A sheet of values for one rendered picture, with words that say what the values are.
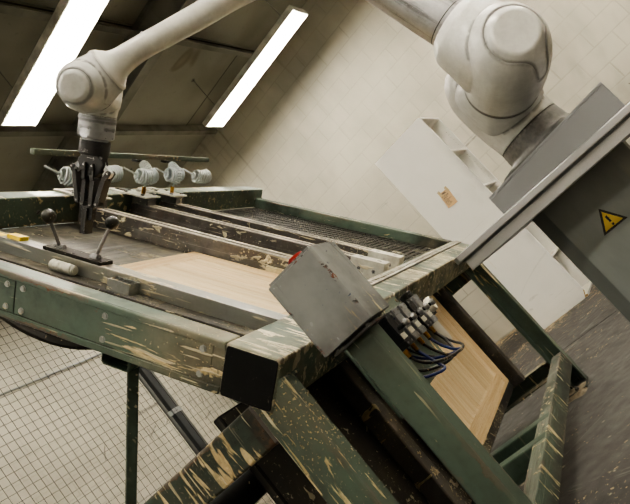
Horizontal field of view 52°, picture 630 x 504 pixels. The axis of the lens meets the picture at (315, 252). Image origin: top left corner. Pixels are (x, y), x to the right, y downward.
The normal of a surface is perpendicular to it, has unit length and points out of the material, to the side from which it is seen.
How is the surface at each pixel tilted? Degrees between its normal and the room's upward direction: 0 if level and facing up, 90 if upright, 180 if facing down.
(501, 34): 95
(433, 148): 90
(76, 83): 112
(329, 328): 90
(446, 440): 90
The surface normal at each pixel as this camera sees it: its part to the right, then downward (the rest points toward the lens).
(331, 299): -0.40, 0.11
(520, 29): -0.09, -0.11
